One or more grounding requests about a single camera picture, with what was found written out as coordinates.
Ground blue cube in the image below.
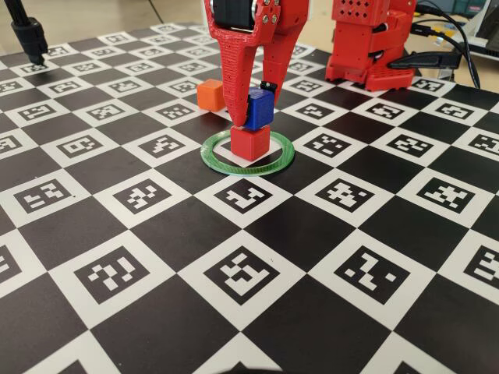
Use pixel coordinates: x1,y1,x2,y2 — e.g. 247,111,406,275
243,86,274,132

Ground black usb plug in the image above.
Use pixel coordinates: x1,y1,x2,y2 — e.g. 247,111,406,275
412,23,445,39

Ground green ring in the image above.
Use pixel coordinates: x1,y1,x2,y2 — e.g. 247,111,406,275
200,129,296,177

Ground orange cube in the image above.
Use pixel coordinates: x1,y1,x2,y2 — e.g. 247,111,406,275
196,79,227,113

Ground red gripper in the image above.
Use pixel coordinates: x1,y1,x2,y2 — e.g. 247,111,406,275
202,0,312,128

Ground thick black cable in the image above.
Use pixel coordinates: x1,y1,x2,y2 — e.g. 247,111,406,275
413,0,483,89

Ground red cube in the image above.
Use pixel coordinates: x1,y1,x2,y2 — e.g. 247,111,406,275
230,124,271,161

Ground white device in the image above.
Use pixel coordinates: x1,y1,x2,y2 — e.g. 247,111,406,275
465,0,499,48

